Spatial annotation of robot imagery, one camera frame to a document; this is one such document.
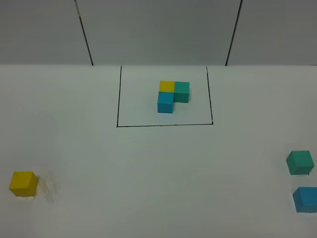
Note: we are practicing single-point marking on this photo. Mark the blue template block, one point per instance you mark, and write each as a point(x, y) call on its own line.
point(165, 102)

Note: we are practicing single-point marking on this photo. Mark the yellow template block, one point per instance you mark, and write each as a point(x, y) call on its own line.
point(166, 86)

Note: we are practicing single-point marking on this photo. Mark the green template block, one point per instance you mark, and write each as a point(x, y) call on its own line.
point(181, 92)

